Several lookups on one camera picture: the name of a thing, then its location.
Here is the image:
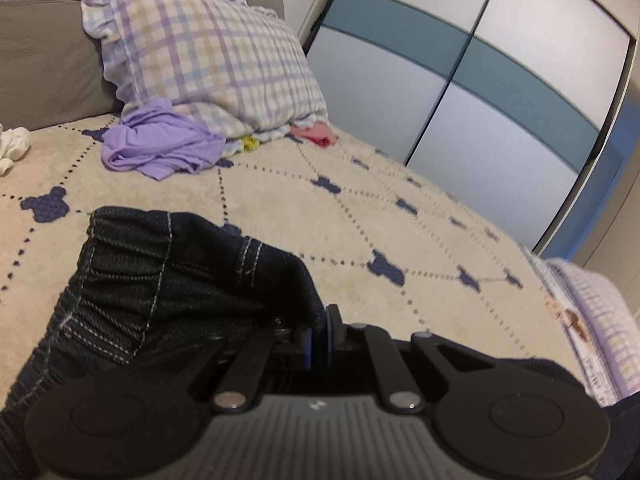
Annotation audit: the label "beige bear-print blanket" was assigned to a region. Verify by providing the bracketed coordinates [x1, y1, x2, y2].
[0, 112, 601, 411]

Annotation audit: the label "pink cloth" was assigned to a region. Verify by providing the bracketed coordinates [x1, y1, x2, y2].
[290, 120, 336, 148]

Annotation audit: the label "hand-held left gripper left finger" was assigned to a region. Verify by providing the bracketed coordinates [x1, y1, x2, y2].
[187, 317, 316, 413]

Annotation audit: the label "white and teal wardrobe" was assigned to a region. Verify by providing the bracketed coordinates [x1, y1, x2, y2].
[300, 0, 640, 261]

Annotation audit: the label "white crumpled cloth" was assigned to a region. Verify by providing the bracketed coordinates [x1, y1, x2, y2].
[0, 127, 32, 177]

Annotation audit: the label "grey upholstered headboard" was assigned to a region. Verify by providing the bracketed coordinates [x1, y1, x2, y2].
[0, 0, 286, 131]

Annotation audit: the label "purple garment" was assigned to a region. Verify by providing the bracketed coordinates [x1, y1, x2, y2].
[101, 99, 226, 182]

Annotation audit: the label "purple plaid quilt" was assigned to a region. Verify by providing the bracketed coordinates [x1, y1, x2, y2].
[520, 257, 633, 408]

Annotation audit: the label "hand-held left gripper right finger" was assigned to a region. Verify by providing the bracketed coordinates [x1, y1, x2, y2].
[322, 304, 493, 413]

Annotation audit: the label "purple plaid pillow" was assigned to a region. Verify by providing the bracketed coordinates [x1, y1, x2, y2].
[81, 0, 330, 143]

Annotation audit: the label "dark denim jeans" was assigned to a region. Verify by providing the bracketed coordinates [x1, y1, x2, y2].
[0, 206, 640, 480]

